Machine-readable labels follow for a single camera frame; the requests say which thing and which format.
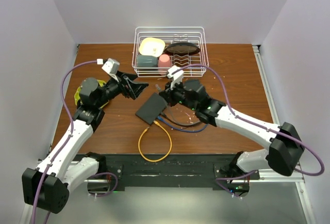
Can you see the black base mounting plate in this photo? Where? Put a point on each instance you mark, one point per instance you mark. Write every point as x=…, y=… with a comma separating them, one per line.
x=177, y=170

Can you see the dark brown plate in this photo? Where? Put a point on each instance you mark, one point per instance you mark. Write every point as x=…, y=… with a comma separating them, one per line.
x=182, y=49

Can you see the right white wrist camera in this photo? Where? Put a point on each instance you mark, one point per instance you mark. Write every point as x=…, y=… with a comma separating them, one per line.
x=175, y=75

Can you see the teal square cup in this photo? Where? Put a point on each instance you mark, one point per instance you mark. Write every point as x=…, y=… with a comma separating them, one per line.
x=146, y=61

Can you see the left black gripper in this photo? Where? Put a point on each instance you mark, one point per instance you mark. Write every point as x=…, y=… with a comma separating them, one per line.
x=134, y=89

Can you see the yellow square bowl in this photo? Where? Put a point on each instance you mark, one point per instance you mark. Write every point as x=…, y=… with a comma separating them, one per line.
x=151, y=47

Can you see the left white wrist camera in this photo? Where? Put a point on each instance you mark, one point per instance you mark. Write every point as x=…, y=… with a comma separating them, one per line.
x=111, y=67

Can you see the white wire dish rack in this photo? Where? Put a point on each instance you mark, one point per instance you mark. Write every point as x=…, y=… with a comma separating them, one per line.
x=171, y=35

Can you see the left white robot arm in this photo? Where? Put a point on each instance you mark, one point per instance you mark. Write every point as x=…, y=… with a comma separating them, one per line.
x=49, y=185

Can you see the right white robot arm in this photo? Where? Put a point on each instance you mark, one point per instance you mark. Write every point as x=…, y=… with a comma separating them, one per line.
x=279, y=152

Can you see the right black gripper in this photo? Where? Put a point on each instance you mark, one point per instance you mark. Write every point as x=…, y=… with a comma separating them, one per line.
x=168, y=94

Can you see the black network switch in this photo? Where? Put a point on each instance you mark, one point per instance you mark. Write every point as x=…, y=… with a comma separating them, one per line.
x=151, y=109

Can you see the green polka dot plate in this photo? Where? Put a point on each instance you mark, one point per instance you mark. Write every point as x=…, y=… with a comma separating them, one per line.
x=76, y=97

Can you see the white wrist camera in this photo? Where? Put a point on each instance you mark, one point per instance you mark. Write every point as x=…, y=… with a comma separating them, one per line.
x=175, y=75
x=111, y=67

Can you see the pink cup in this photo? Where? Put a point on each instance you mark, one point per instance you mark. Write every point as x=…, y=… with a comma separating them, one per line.
x=164, y=63

